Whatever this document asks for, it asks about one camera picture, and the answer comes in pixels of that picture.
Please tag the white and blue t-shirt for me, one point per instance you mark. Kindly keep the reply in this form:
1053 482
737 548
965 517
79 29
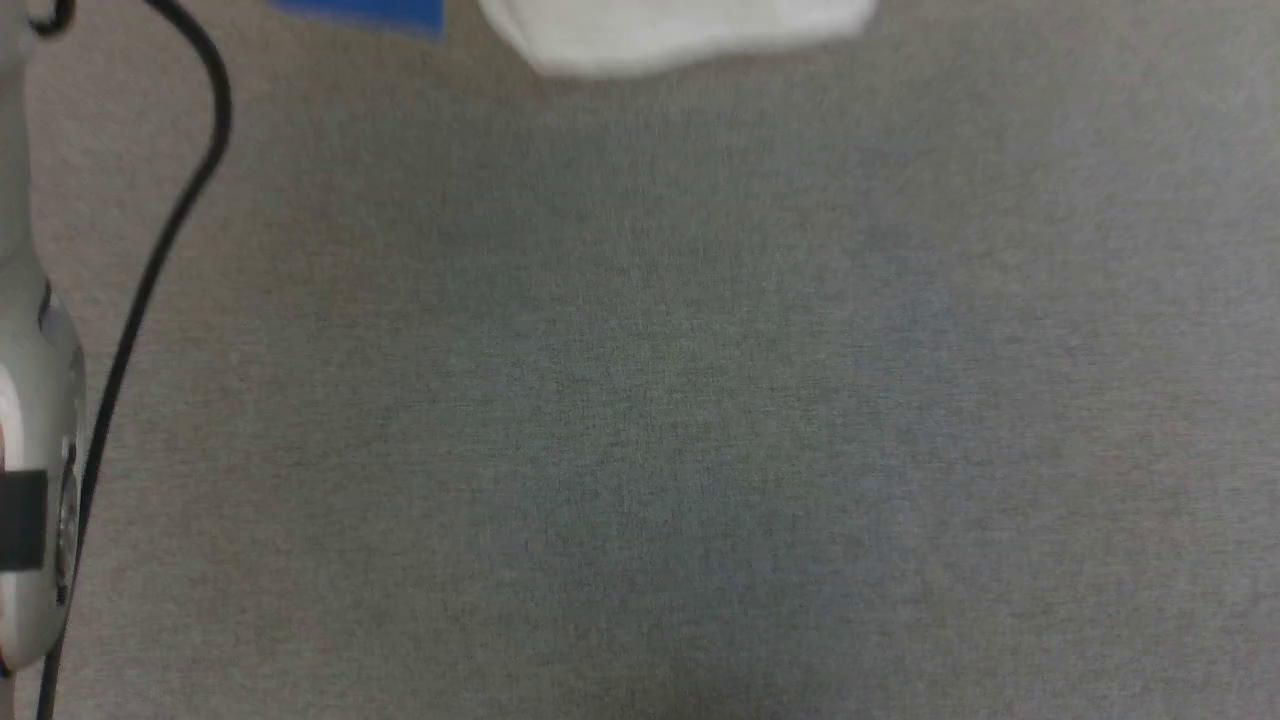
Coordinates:
660 35

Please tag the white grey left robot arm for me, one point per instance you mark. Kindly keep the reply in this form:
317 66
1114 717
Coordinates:
30 420

